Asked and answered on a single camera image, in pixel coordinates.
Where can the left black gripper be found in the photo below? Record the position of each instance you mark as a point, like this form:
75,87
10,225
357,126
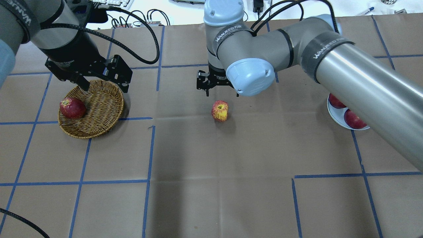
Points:
76,57

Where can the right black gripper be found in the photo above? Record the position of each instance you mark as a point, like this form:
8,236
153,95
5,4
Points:
216,78

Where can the red yellow apple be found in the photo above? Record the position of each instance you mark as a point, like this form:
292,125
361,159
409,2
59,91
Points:
220,110

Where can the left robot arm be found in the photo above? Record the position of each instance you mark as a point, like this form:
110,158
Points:
53,27

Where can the woven wicker basket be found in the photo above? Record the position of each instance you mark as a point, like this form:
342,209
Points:
104,103

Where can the dark red apple in basket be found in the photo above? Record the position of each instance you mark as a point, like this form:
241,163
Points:
72,108

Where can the red apple plate left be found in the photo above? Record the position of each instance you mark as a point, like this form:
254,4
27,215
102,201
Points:
335,102

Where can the red apple plate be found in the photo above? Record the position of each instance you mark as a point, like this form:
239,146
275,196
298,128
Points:
353,121
335,102

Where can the light blue plate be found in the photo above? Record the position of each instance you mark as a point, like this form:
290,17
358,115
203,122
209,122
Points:
338,116

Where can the red apple plate front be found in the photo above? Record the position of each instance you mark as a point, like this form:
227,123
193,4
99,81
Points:
353,121

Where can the orange usb hub lower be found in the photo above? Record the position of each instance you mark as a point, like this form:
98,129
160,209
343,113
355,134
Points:
121,25

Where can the orange usb hub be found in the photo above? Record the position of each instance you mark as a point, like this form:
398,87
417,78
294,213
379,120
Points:
121,25
151,24

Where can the orange usb hub upper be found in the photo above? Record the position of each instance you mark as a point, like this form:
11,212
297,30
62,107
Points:
151,24

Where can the white keyboard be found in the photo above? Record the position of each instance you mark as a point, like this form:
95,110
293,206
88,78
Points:
122,4

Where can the black power adapter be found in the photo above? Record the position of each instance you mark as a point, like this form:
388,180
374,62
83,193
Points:
258,6

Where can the blue white pen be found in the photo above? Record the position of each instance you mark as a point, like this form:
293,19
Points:
365,12

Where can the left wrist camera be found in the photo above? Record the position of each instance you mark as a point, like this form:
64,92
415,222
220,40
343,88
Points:
87,11

